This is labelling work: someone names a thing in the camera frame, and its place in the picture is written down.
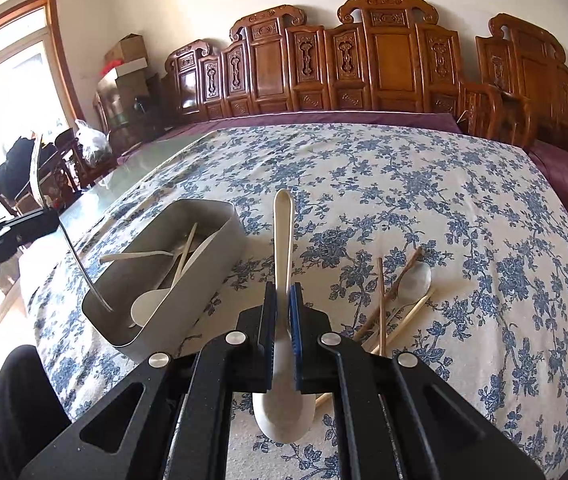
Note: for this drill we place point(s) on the wooden dining chair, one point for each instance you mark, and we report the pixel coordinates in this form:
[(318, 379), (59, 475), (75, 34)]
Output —
[(61, 165)]

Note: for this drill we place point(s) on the dark brown chopstick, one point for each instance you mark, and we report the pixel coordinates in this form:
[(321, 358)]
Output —
[(394, 290)]

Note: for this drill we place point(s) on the person's black trouser leg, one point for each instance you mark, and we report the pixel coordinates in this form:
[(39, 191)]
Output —
[(23, 410)]

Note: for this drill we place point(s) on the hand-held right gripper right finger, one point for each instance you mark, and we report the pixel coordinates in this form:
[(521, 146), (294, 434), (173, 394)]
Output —
[(298, 330)]

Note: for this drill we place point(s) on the long carved wooden sofa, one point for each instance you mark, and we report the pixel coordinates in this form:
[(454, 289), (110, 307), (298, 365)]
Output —
[(314, 60)]

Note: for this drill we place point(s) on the brown cardboard box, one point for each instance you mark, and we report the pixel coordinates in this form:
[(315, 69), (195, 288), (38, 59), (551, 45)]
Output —
[(124, 48)]

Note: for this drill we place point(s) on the rectangular metal tin container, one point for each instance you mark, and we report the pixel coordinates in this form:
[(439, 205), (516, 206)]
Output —
[(198, 260)]

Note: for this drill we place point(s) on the metal fork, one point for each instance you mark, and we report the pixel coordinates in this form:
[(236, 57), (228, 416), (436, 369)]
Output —
[(81, 270)]

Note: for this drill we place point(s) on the pale bamboo chopstick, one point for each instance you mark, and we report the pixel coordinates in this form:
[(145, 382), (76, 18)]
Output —
[(382, 305), (406, 316), (184, 254)]

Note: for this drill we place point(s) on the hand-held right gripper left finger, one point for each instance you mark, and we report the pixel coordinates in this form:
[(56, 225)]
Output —
[(268, 330)]

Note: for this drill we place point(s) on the white plastic bag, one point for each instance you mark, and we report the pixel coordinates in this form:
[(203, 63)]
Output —
[(91, 141)]

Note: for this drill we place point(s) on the carved wooden armchair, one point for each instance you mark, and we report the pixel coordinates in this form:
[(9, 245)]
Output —
[(529, 75)]

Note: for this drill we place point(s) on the black bag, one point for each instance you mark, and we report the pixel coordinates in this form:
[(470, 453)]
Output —
[(14, 162)]

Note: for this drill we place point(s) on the blue floral tablecloth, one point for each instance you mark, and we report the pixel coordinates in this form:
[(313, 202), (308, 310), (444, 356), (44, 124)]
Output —
[(414, 200)]

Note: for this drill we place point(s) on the purple sofa seat cushion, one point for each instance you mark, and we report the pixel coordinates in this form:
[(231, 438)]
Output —
[(314, 119)]

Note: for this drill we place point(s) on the wooden door frame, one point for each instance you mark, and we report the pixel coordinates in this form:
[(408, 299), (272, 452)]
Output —
[(61, 60)]

